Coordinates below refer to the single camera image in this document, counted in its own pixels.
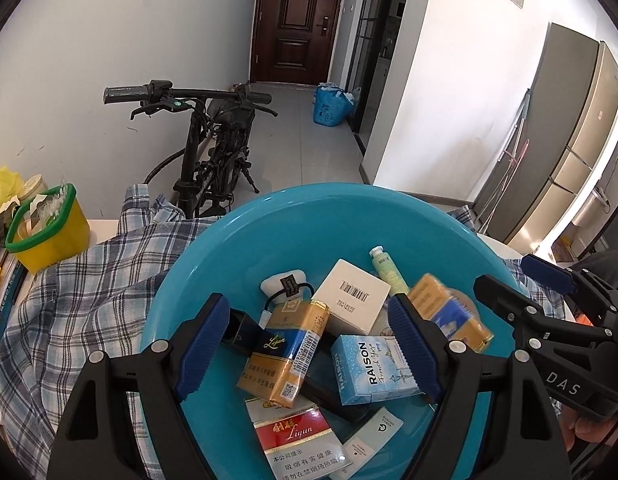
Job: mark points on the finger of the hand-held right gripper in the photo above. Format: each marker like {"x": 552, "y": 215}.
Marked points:
{"x": 509, "y": 307}
{"x": 546, "y": 272}

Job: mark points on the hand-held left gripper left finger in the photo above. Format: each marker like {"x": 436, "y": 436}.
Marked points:
{"x": 204, "y": 345}

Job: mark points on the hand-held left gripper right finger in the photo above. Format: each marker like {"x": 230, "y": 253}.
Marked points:
{"x": 414, "y": 345}

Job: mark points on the gold cigarette pack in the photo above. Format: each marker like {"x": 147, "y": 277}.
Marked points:
{"x": 449, "y": 315}
{"x": 284, "y": 360}

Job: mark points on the light blue cigarette pack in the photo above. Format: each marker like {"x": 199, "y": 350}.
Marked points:
{"x": 369, "y": 375}

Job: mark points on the blue plastic basin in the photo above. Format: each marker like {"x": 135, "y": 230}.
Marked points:
{"x": 289, "y": 230}

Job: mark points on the person's right hand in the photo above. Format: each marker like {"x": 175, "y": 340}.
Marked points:
{"x": 586, "y": 432}

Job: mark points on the cardboard box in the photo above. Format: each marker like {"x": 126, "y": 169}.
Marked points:
{"x": 564, "y": 247}

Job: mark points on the black small box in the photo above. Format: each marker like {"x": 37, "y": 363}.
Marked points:
{"x": 244, "y": 332}

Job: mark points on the pale green tube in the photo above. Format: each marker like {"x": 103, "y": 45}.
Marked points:
{"x": 389, "y": 275}

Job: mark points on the white square box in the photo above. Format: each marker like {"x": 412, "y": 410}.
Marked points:
{"x": 349, "y": 295}

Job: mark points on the white pouch black label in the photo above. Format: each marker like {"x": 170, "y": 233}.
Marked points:
{"x": 281, "y": 282}

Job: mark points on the black long case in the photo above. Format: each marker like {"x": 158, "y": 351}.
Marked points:
{"x": 324, "y": 390}

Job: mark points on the beige refrigerator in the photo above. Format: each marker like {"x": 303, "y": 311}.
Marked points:
{"x": 564, "y": 160}

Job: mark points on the folding drying rack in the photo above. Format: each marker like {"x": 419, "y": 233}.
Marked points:
{"x": 514, "y": 155}

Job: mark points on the blue plaid cloth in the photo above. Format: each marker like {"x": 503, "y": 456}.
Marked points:
{"x": 89, "y": 300}

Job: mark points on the red white cigarette pack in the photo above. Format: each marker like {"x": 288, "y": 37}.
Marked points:
{"x": 294, "y": 440}

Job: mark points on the yellow bin green rim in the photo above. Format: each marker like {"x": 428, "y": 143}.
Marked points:
{"x": 59, "y": 240}

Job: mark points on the black bicycle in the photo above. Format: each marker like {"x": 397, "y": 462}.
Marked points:
{"x": 224, "y": 160}

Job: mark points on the stack of books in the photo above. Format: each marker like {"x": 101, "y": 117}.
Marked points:
{"x": 9, "y": 290}

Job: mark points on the beige round jar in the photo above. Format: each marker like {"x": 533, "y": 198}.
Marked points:
{"x": 34, "y": 187}

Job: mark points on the blue plastic bag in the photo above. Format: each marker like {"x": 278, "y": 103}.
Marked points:
{"x": 331, "y": 107}

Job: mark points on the yellow plastic bag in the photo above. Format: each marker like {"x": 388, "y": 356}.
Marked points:
{"x": 4, "y": 185}

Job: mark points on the black framed sliding door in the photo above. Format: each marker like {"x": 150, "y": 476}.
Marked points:
{"x": 374, "y": 35}

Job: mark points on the brown entrance door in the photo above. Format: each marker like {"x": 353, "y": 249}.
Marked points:
{"x": 299, "y": 20}

